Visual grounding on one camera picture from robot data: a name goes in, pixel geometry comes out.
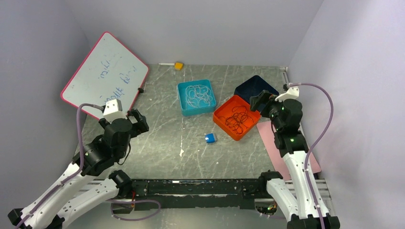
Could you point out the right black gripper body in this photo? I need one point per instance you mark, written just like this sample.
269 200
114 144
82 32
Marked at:
272 109

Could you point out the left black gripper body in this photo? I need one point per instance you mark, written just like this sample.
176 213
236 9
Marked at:
135 130

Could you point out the navy plastic box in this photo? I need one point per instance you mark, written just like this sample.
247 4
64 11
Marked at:
252 87

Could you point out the teal plastic box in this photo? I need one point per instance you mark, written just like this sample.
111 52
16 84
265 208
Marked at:
196 97

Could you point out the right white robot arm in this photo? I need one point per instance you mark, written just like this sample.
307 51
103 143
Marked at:
305 209

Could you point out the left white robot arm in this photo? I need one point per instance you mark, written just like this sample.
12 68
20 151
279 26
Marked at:
61 205

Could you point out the pink mat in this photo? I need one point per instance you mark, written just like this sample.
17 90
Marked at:
267 137

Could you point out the orange plastic box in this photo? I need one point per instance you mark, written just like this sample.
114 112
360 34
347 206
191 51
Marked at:
235 120

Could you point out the blue white small block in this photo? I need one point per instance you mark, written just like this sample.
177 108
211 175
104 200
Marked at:
210 138

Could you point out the pink-framed whiteboard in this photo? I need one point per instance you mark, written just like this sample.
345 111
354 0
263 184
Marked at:
110 71

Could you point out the yellow small block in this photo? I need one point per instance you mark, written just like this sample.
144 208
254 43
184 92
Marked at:
178 66

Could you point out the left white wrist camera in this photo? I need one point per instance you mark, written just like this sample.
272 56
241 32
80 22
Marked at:
113 110

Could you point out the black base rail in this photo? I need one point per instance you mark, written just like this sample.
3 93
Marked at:
242 193

